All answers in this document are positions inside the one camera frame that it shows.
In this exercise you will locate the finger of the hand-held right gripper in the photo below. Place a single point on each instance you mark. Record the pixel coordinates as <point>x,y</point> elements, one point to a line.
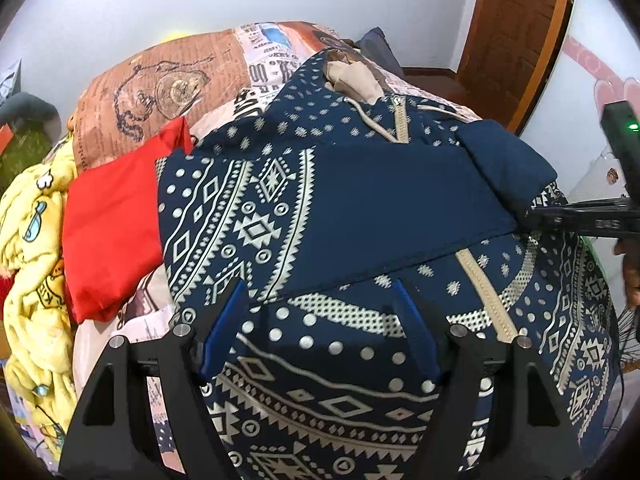
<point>575,217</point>

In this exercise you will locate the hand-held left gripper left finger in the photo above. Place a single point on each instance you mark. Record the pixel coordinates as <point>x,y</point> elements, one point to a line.
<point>225,330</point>

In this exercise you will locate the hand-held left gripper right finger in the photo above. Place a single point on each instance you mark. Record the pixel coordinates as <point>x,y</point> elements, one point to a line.
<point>412,325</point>

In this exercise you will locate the navy patterned hoodie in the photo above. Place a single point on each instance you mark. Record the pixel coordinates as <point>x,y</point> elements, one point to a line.
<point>380,185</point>

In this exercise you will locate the person's right hand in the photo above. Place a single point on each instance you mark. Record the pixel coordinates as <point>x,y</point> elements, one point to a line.
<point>629,280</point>

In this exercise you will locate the red cloth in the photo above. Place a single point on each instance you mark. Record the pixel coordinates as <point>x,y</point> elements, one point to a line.
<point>115,230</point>

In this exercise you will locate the wooden door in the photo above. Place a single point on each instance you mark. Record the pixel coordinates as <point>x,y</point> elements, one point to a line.
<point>510,20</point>

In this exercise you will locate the yellow cartoon blanket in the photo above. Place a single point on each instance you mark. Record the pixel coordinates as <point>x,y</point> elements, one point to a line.
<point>30,270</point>

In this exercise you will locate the dark blue cushion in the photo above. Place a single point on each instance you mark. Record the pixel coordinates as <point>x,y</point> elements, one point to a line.
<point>377,47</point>

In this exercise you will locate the green cloth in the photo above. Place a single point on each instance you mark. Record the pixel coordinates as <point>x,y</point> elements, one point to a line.
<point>25,152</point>

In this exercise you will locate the orange box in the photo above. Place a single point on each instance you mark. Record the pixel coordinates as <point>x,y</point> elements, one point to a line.
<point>4,137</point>

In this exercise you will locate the grey plush toy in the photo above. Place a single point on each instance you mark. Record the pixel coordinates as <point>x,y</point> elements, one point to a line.
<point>30,107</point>

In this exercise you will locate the printed bag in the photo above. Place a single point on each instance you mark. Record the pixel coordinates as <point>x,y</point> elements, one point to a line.
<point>10,80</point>

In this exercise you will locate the pink cartoon wall sticker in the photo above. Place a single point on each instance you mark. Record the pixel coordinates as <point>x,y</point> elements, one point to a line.
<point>612,92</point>

